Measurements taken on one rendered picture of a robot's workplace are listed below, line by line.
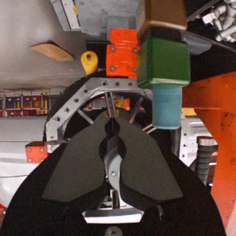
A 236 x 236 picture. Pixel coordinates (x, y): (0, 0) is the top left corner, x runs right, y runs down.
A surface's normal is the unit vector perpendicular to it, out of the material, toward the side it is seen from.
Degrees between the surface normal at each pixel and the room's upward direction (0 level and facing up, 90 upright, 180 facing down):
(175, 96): 90
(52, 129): 90
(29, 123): 90
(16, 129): 90
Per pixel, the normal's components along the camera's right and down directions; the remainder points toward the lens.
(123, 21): 0.12, 0.08
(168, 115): -0.21, 0.12
